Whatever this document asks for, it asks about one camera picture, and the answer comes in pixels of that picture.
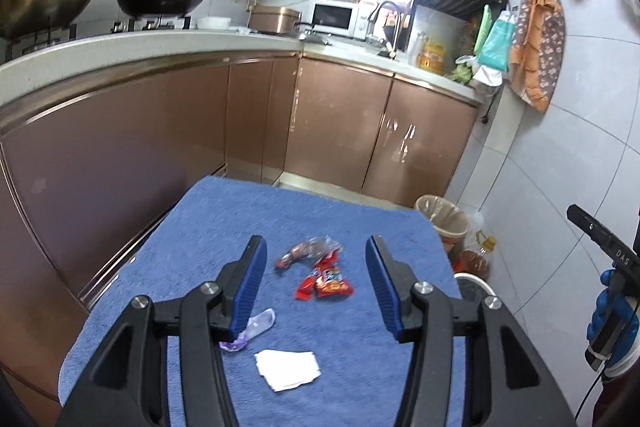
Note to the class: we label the white paper tissue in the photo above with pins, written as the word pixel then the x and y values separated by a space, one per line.
pixel 287 367

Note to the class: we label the gas stove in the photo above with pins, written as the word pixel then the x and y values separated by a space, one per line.
pixel 130 26

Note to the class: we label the clear plastic bag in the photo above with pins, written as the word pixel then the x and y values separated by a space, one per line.
pixel 477 224

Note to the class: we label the white round trash bin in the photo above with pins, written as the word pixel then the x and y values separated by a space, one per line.
pixel 467 276

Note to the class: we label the brown rice cooker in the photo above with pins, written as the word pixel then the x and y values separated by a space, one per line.
pixel 275 19

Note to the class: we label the white crumpled bag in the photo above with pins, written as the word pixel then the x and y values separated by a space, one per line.
pixel 487 78

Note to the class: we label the black kitchen faucet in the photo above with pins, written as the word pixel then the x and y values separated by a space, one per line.
pixel 396 42

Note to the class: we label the red snack packet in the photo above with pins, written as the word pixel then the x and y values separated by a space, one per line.
pixel 327 282

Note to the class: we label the clear red-print wrapper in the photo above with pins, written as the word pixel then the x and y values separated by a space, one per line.
pixel 300 252

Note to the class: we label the teal hanging bag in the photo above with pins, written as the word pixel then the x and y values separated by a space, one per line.
pixel 497 47

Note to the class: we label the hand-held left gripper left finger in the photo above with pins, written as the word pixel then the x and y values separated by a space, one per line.
pixel 250 277

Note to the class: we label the green leafy vegetables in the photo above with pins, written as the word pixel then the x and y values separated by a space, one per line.
pixel 462 69

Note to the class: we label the white microwave oven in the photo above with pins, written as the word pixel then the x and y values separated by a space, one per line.
pixel 330 18

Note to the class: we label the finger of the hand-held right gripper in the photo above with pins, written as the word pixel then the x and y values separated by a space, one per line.
pixel 581 217

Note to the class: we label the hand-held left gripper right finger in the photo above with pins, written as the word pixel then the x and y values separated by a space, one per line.
pixel 382 282

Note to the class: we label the brown kitchen base cabinet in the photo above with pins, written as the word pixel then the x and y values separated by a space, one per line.
pixel 125 157

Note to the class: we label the black bin liner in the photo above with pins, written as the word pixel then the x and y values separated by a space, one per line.
pixel 476 293

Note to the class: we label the cooking oil bottle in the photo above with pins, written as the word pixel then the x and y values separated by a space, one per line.
pixel 472 262

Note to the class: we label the beige trash bin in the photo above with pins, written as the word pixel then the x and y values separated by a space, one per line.
pixel 450 241

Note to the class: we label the white bowl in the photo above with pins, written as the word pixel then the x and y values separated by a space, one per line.
pixel 214 23

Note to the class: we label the blue towel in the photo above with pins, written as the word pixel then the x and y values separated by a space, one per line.
pixel 225 217

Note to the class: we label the person's right hand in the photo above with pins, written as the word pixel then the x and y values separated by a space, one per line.
pixel 627 327

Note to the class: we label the yellow detergent bottle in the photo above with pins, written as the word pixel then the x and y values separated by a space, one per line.
pixel 432 59

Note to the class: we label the orange brown apron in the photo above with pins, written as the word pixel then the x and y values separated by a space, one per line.
pixel 542 47

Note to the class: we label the purple plastic wrapper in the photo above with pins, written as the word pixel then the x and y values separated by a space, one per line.
pixel 260 322

